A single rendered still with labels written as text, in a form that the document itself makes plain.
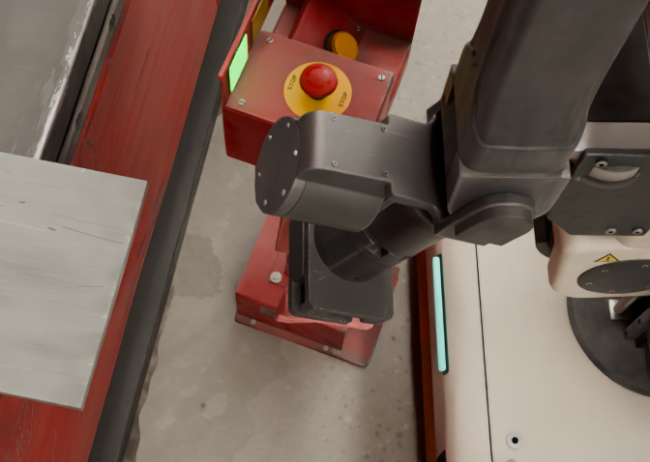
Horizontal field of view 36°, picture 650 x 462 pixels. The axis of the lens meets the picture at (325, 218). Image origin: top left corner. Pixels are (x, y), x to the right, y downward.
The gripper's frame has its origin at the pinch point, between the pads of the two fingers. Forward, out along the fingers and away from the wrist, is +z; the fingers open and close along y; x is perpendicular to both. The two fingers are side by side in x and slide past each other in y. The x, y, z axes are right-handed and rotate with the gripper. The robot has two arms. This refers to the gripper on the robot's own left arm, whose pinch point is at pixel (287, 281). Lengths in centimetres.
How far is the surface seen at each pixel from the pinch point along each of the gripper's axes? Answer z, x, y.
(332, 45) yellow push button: 21.1, 16.6, -37.7
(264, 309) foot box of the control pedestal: 82, 38, -27
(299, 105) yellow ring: 18.6, 11.0, -27.2
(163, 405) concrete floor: 98, 27, -13
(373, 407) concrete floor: 82, 59, -12
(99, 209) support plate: 6.2, -12.9, -5.6
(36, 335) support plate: 7.8, -16.2, 4.4
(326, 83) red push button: 14.8, 12.1, -28.2
